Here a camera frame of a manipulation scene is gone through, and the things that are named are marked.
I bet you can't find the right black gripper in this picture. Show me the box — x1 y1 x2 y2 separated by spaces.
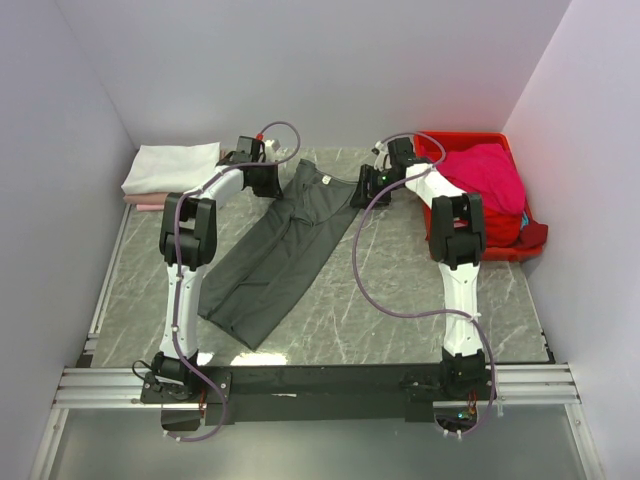
348 165 401 211

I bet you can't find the dark grey t-shirt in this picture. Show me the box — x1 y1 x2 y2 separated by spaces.
198 160 358 350

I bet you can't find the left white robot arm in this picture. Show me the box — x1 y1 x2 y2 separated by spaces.
143 133 282 402

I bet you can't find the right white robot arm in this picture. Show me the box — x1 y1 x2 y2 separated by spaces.
351 135 493 399

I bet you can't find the folded white t-shirt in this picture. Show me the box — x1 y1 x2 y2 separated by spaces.
121 142 222 195

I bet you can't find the folded pink t-shirt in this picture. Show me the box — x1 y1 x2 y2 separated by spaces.
123 149 231 211

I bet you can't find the magenta t-shirt in bin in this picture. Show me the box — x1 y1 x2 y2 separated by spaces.
438 144 526 216

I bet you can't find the red t-shirt in bin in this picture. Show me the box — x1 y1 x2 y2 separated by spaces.
424 199 550 251

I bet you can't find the black base crossbar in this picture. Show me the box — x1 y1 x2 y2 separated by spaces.
140 363 495 425

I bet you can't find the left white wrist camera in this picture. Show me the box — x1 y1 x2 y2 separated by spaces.
256 134 281 161

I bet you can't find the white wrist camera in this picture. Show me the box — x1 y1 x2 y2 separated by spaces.
256 134 281 161
372 141 389 171

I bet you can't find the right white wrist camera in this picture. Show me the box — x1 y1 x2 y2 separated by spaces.
372 141 389 171

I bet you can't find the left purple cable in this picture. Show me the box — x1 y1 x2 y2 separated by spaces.
169 119 302 444

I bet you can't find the purple cable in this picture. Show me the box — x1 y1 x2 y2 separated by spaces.
169 119 302 444
352 132 501 440

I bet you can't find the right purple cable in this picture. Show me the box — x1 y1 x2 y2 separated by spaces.
352 132 501 440

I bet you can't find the aluminium frame rail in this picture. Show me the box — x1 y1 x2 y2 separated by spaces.
28 199 604 479

